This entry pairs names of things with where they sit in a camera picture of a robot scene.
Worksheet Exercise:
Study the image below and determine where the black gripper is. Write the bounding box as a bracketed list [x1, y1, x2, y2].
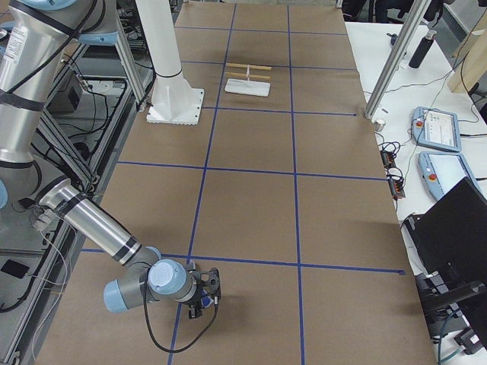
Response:
[185, 261, 205, 320]

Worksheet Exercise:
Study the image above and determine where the grey blue towel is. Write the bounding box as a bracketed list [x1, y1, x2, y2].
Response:
[201, 291, 213, 308]

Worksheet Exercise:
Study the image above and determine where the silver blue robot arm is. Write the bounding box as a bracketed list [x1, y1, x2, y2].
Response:
[1, 1, 218, 318]

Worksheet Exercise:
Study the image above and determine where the white wooden towel rack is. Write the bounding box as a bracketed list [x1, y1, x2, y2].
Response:
[224, 63, 272, 97]

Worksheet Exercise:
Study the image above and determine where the black phone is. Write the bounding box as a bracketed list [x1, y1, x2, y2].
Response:
[1, 259, 29, 279]

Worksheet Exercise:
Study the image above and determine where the black laptop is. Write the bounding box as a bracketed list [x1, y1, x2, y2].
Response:
[404, 177, 486, 344]

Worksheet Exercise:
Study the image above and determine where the lower teach pendant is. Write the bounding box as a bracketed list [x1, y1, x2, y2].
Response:
[419, 151, 479, 201]

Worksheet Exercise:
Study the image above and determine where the teach pendant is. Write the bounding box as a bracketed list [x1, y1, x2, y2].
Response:
[412, 106, 462, 152]
[419, 151, 479, 201]

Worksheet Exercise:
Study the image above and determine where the upper teach pendant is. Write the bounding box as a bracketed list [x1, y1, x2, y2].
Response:
[412, 106, 462, 152]

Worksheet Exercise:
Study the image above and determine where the black water bottle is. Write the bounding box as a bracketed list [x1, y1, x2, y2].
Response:
[409, 30, 437, 68]

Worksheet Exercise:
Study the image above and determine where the wooden board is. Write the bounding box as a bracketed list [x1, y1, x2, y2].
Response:
[448, 21, 486, 93]

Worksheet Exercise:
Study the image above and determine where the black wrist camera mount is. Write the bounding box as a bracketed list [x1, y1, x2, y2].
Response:
[202, 268, 221, 303]

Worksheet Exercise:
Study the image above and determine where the black cable hub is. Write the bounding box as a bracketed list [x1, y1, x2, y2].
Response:
[380, 151, 396, 169]
[387, 176, 406, 200]

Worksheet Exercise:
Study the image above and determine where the aluminium frame post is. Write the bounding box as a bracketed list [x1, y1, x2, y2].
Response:
[364, 0, 431, 119]

